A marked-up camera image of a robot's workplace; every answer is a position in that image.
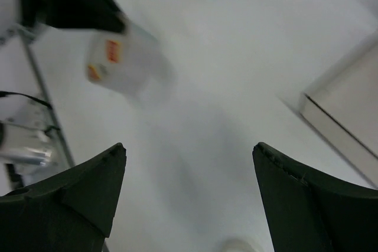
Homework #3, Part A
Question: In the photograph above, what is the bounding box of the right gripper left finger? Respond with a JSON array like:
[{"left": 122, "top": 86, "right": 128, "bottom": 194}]
[{"left": 1, "top": 143, "right": 126, "bottom": 251}]

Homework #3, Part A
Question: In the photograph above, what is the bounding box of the wide clear tape roll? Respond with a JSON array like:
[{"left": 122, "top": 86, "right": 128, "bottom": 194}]
[{"left": 85, "top": 22, "right": 174, "bottom": 102}]

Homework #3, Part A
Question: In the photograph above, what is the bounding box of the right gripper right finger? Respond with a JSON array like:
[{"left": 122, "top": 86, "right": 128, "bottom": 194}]
[{"left": 252, "top": 142, "right": 377, "bottom": 251}]

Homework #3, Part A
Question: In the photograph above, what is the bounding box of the small white tape roll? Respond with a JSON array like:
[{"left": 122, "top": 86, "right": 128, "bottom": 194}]
[{"left": 219, "top": 238, "right": 260, "bottom": 252}]

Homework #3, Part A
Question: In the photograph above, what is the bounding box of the transparent grey drawer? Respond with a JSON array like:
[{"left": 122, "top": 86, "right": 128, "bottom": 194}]
[{"left": 299, "top": 32, "right": 377, "bottom": 187}]

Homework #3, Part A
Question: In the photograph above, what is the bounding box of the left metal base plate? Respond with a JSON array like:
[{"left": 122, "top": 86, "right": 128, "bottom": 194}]
[{"left": 1, "top": 91, "right": 59, "bottom": 168}]

